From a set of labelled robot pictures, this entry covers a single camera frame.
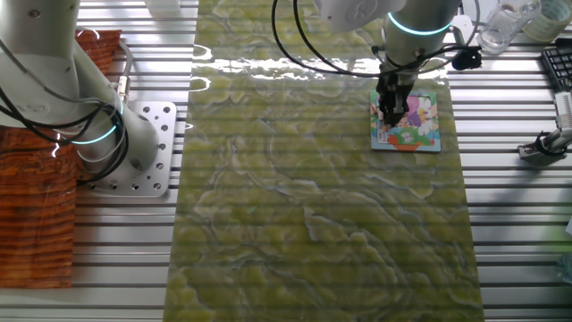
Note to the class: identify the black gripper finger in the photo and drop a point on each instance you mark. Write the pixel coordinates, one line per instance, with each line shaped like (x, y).
(386, 109)
(400, 107)

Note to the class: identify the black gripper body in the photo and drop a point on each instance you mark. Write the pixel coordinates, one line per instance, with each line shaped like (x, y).
(395, 82)

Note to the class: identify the butterfly girl puzzle board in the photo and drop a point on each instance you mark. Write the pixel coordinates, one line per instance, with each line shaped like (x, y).
(415, 132)

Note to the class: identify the clear glass cup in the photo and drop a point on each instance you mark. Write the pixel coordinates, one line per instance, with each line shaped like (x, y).
(509, 22)

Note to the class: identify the green marble pattern mat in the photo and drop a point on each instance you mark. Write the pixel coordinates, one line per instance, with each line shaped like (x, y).
(290, 201)

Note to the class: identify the black keyboard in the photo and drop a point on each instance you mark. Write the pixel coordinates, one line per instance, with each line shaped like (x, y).
(561, 65)

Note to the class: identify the clear tape roll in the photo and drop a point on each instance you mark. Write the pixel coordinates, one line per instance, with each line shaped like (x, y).
(552, 18)

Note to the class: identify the white paper card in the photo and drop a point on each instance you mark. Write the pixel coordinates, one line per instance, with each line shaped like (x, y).
(569, 227)

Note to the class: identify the silver robot mounting plate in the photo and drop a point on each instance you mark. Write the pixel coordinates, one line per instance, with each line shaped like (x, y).
(163, 134)

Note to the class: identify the white block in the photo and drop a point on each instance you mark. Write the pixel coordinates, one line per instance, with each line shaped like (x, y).
(161, 4)

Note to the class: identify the brown wood grain sheet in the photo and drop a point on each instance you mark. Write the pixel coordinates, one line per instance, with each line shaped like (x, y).
(36, 214)

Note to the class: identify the silver depth camera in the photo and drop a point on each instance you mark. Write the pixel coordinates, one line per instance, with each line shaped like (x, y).
(564, 109)

